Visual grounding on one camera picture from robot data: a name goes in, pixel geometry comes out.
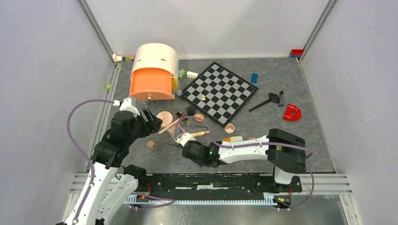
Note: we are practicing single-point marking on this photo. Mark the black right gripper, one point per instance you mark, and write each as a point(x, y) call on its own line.
point(197, 142)

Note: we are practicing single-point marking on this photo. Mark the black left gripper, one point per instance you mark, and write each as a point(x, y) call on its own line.
point(152, 125)

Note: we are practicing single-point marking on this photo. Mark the wooden handle makeup brush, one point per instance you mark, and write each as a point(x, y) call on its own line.
point(201, 133)

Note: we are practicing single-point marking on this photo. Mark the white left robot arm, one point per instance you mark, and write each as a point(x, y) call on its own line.
point(94, 207)

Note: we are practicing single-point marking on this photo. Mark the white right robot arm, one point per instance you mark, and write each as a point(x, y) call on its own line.
point(286, 151)

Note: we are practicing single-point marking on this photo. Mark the beige makeup sponge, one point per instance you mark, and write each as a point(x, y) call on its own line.
point(199, 117)

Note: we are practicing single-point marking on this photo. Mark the small wooden cube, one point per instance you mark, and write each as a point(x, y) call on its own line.
point(151, 144)

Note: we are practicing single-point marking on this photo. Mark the round pink compact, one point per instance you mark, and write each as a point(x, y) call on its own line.
point(166, 117)

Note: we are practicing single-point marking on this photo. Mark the colourful eyeshadow palette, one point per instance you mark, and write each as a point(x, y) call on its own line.
point(176, 131)

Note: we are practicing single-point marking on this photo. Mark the pink lip pencil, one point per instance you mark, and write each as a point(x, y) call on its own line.
point(169, 126)

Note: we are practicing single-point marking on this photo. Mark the white orange sachet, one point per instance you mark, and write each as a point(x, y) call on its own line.
point(233, 139)

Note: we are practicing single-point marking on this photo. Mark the small round pink jar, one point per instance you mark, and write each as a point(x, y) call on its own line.
point(229, 128)

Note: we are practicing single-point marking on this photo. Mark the black round cap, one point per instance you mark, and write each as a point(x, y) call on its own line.
point(191, 110)

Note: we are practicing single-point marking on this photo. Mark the white round drawer organizer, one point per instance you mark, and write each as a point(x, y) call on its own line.
point(157, 55)

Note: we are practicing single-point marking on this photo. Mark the green toy block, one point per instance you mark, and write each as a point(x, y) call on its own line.
point(182, 73)

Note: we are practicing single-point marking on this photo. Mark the black grey chessboard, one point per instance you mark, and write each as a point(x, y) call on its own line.
point(226, 93)

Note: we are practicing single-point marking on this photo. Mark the white lego brick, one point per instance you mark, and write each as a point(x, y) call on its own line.
point(192, 75)

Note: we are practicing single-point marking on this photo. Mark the black fan brush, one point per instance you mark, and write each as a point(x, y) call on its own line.
point(272, 97)

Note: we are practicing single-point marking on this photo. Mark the black tube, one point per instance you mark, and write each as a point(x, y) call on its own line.
point(281, 99)

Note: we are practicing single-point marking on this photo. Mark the blue lego brick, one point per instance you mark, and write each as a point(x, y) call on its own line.
point(254, 78)

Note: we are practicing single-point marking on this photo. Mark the red letter D toy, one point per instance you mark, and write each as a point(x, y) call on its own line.
point(292, 113)

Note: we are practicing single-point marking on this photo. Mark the red blue bricks corner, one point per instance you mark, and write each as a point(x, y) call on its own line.
point(296, 53)

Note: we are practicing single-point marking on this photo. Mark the black mounting rail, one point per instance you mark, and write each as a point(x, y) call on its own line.
point(215, 186)

